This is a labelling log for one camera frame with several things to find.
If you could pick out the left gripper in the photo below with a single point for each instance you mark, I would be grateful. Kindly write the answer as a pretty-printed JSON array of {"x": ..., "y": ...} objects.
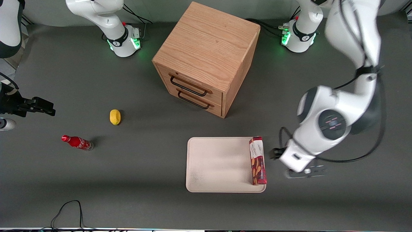
[{"x": 276, "y": 153}]

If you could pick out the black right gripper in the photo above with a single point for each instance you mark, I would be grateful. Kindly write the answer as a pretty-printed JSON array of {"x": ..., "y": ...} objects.
[{"x": 9, "y": 105}]

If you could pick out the red cookie box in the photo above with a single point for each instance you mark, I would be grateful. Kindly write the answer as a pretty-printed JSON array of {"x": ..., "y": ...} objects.
[{"x": 257, "y": 161}]

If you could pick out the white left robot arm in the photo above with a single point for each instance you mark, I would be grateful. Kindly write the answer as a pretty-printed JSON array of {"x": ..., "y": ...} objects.
[{"x": 347, "y": 106}]

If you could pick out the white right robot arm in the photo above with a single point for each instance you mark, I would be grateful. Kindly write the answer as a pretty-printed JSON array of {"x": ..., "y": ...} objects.
[{"x": 96, "y": 9}]

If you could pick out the white plastic tray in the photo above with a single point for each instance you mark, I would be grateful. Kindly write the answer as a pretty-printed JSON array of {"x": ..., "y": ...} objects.
[{"x": 219, "y": 164}]

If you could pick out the red cola bottle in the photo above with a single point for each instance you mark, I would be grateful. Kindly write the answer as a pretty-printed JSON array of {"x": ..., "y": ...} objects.
[{"x": 77, "y": 142}]

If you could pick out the yellow lemon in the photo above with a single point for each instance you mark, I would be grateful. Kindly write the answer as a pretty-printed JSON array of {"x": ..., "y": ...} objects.
[{"x": 115, "y": 117}]

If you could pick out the wooden drawer front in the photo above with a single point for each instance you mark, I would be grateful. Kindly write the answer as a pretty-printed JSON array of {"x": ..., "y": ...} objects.
[
  {"x": 206, "y": 108},
  {"x": 193, "y": 80}
]

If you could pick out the wooden drawer cabinet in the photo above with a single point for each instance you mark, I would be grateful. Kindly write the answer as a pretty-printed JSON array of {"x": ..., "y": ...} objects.
[{"x": 209, "y": 42}]

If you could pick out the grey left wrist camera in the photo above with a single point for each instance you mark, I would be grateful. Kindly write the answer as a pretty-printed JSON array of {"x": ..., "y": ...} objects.
[{"x": 305, "y": 171}]

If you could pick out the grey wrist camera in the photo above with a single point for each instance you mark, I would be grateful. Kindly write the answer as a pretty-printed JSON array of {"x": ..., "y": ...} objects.
[
  {"x": 305, "y": 171},
  {"x": 7, "y": 124}
]

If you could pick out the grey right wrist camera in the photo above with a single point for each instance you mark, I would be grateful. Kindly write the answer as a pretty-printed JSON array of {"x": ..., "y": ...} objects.
[{"x": 7, "y": 124}]

